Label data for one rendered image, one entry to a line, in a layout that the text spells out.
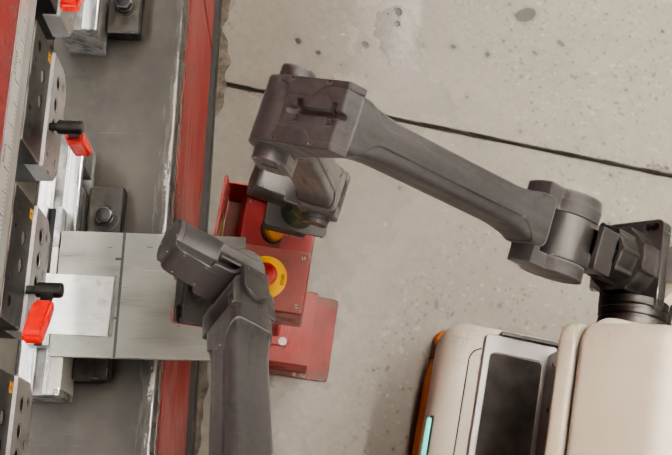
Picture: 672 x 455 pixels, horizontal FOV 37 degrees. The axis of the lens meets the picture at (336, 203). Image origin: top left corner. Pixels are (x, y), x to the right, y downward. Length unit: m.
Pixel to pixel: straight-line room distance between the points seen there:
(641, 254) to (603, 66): 1.55
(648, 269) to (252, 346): 0.50
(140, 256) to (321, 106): 0.52
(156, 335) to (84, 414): 0.20
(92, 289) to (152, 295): 0.08
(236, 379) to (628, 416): 0.41
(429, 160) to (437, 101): 1.57
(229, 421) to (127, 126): 0.77
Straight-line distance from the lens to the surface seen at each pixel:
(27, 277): 1.22
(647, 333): 1.12
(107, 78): 1.70
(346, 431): 2.42
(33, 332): 1.14
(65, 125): 1.27
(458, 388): 2.17
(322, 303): 2.45
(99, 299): 1.46
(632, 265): 1.28
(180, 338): 1.43
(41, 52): 1.25
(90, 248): 1.48
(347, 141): 1.02
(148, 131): 1.66
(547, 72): 2.74
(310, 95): 1.04
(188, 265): 1.20
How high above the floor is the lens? 2.40
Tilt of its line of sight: 72 degrees down
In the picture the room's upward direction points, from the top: 10 degrees clockwise
